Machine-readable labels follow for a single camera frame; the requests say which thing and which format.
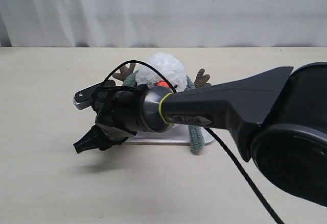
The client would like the white plush snowman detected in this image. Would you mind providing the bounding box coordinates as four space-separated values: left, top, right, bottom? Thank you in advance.
112 53 211 92

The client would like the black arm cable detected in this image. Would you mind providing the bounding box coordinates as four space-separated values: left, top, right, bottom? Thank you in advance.
90 60 286 224

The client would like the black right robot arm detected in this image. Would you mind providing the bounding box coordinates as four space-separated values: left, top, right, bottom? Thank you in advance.
74 62 326 206

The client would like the teal fleece scarf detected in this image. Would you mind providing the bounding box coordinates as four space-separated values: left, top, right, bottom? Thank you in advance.
123 70 205 155

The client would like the white backdrop curtain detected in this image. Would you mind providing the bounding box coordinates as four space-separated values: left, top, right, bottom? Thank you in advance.
1 0 326 47

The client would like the white plastic tray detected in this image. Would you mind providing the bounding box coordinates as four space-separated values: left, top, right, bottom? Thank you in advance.
122 127 215 147

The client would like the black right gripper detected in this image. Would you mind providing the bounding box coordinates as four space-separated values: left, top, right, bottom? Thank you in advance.
73 85 143 154

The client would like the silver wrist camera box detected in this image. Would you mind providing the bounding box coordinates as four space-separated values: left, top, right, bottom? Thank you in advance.
73 83 101 110

